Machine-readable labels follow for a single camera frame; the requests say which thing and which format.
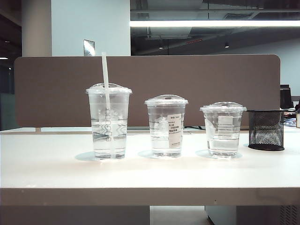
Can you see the white drinking straw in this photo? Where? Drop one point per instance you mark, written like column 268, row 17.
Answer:
column 105, row 70

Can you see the black mesh pen holder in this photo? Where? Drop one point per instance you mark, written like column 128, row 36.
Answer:
column 266, row 138

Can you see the medium clear cup white label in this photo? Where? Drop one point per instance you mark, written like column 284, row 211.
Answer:
column 161, row 145

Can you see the large clear plastic cup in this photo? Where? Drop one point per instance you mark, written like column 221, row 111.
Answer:
column 117, row 140

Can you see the small clear plastic cup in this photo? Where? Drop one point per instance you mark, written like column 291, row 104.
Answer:
column 222, row 147

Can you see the brown desk partition panel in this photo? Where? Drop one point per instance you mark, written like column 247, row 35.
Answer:
column 58, row 93

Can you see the black ceiling spotlight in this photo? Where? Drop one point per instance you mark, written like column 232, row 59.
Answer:
column 226, row 45

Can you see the long ceiling light strip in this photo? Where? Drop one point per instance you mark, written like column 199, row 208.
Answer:
column 211, row 23

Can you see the background computer monitor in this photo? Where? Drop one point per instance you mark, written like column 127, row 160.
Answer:
column 286, row 97

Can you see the brown box on background desk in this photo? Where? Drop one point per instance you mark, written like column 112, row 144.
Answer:
column 298, row 120

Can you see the silver wall sign plate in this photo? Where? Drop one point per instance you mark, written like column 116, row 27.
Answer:
column 89, row 48

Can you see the white partition bracket foot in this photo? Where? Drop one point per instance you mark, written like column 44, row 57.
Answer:
column 38, row 129

